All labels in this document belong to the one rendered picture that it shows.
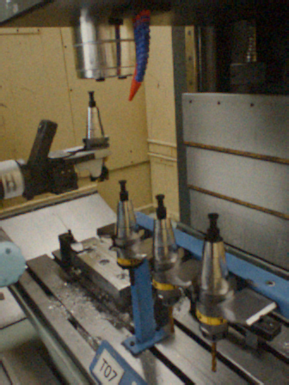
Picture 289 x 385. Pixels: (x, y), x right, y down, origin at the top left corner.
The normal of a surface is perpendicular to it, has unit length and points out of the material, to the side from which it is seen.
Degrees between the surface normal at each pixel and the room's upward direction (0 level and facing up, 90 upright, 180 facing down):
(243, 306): 0
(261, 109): 92
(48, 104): 90
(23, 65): 90
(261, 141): 90
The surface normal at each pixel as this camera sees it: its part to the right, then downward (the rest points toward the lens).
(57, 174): 0.59, 0.23
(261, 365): -0.07, -0.94
